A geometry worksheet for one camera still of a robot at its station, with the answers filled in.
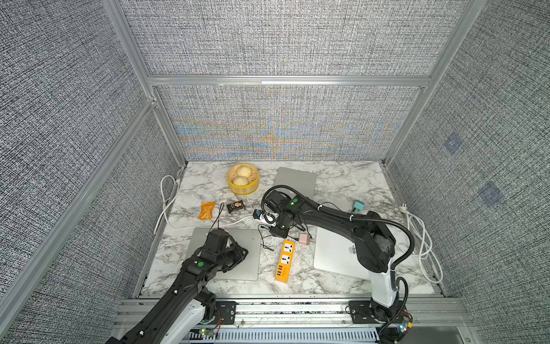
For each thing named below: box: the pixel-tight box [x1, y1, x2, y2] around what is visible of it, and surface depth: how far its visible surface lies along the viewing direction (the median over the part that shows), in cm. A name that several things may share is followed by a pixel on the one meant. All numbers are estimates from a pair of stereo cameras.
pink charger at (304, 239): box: [298, 233, 311, 246], surface depth 91 cm
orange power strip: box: [275, 240, 296, 284], surface depth 85 cm
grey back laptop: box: [273, 166, 318, 200], surface depth 117 cm
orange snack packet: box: [199, 201, 216, 221], surface depth 101 cm
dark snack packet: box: [226, 199, 245, 214], surface depth 102 cm
